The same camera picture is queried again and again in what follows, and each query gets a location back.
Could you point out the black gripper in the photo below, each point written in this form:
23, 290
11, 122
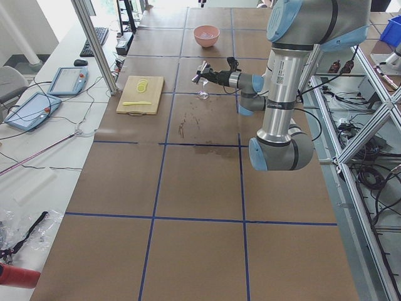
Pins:
221, 76

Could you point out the steel jigger cup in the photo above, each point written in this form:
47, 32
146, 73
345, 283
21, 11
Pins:
201, 70

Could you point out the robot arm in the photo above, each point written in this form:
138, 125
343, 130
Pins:
294, 28

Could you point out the clear wine glass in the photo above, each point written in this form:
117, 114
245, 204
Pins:
202, 93

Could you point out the clear ice cubes pile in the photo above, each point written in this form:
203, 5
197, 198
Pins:
205, 35

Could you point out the pink bowl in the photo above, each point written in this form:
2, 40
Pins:
206, 43

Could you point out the bamboo cutting board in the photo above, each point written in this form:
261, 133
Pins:
130, 94

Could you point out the lemon slice leftmost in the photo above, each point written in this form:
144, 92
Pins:
141, 88

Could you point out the yellow plastic knife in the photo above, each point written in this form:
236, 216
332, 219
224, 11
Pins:
137, 103

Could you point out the black box on desk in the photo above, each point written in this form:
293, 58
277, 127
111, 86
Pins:
123, 43

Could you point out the black computer mouse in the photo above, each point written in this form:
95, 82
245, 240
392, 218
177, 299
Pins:
80, 62

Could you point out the blue teach pendant far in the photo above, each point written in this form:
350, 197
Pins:
68, 81

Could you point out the blue teach pendant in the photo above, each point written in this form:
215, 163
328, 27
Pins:
33, 112
68, 81

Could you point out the metal rod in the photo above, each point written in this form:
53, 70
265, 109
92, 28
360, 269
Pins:
33, 156

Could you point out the blue teach pendant near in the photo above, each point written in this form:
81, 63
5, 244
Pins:
33, 112

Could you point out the blue plastic bin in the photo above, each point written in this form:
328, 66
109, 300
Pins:
392, 33

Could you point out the grey office chair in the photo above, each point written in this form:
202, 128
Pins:
13, 85

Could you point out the clear plastic bag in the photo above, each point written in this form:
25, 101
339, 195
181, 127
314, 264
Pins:
36, 231

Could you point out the red cylinder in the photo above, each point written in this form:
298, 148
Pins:
18, 277

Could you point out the aluminium frame post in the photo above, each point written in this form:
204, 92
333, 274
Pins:
85, 20

